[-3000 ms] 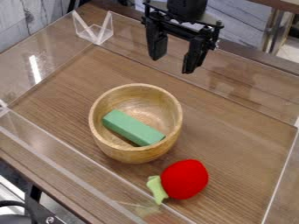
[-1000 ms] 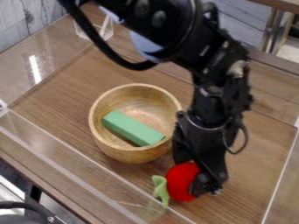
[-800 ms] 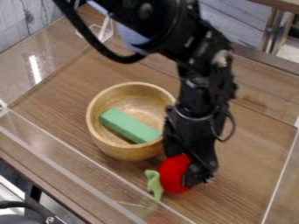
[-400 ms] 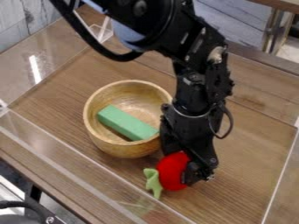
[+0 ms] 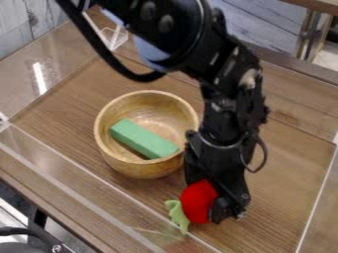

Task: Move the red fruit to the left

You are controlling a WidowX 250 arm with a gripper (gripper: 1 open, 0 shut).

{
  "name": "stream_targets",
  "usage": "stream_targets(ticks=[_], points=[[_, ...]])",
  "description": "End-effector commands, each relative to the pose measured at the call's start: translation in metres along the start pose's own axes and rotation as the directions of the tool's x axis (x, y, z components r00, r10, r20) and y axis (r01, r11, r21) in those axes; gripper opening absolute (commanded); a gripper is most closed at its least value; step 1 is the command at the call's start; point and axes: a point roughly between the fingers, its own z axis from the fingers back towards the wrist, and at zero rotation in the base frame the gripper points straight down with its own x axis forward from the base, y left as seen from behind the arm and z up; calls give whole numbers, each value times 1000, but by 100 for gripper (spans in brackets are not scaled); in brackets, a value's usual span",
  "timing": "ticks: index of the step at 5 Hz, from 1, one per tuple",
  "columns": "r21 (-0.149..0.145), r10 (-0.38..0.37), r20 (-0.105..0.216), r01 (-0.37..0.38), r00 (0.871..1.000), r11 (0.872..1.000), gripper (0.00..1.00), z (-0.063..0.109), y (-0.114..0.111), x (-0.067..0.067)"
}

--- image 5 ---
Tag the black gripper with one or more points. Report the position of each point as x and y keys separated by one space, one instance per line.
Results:
x=221 y=164

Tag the red plush fruit green leaf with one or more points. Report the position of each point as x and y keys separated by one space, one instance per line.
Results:
x=193 y=207

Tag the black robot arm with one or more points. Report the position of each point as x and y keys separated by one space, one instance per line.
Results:
x=181 y=36

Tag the green rectangular block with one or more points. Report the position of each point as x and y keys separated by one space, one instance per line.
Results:
x=142 y=140

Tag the wooden bowl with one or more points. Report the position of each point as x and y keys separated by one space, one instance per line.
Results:
x=164 y=113

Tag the metal table leg background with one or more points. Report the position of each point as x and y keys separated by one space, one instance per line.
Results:
x=313 y=33

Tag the black table frame bracket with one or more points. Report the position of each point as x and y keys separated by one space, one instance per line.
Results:
x=45 y=240

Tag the clear acrylic corner bracket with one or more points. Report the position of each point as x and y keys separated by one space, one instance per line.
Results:
x=113 y=37

